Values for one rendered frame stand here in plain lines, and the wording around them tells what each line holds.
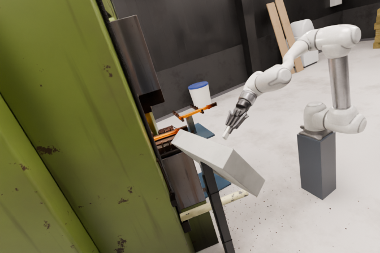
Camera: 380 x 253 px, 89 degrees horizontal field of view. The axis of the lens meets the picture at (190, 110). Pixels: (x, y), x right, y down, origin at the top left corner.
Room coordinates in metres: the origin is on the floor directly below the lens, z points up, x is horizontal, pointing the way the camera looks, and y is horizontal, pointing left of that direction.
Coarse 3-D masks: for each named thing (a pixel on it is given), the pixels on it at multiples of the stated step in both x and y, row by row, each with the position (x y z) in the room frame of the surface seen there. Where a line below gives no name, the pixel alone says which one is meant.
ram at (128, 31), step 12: (120, 24) 1.10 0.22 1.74; (132, 24) 1.11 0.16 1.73; (120, 36) 1.10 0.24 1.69; (132, 36) 1.10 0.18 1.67; (120, 48) 1.09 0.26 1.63; (132, 48) 1.10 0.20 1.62; (144, 48) 1.11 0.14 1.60; (132, 60) 1.10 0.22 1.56; (144, 60) 1.11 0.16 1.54; (132, 72) 1.10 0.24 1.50; (144, 72) 1.10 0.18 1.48; (144, 84) 1.10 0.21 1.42; (156, 84) 1.11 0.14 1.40
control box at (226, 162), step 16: (176, 144) 0.79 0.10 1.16; (192, 144) 0.72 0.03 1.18; (208, 144) 0.67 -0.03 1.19; (208, 160) 0.60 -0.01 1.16; (224, 160) 0.56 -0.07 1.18; (240, 160) 0.59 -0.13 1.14; (224, 176) 0.67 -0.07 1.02; (240, 176) 0.58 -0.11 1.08; (256, 176) 0.62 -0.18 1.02; (256, 192) 0.61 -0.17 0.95
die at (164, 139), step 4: (168, 132) 1.33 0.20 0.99; (156, 136) 1.32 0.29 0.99; (168, 136) 1.25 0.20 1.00; (172, 136) 1.25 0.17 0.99; (156, 140) 1.24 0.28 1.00; (160, 140) 1.24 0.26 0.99; (164, 140) 1.22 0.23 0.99; (156, 144) 1.20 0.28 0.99; (160, 144) 1.19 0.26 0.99; (164, 144) 1.19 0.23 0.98; (168, 144) 1.17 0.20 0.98; (172, 144) 1.15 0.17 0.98; (160, 148) 1.15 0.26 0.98; (164, 148) 1.15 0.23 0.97; (168, 148) 1.15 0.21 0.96; (172, 148) 1.15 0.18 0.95; (176, 148) 1.16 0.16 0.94; (160, 152) 1.14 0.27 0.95
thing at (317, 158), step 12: (300, 144) 1.40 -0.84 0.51; (312, 144) 1.30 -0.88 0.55; (324, 144) 1.26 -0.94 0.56; (300, 156) 1.41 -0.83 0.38; (312, 156) 1.31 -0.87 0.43; (324, 156) 1.26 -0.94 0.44; (300, 168) 1.42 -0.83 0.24; (312, 168) 1.31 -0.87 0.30; (324, 168) 1.26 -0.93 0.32; (312, 180) 1.32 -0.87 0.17; (324, 180) 1.26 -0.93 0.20; (312, 192) 1.33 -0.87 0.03; (324, 192) 1.25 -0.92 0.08
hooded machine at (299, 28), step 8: (296, 24) 5.48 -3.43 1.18; (304, 24) 5.28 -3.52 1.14; (312, 24) 5.39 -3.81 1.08; (296, 32) 5.42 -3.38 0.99; (304, 32) 5.27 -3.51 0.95; (296, 40) 5.38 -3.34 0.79; (288, 48) 5.63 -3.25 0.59; (304, 56) 5.21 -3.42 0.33; (312, 56) 5.32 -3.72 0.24; (304, 64) 5.21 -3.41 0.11; (312, 64) 5.36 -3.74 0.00
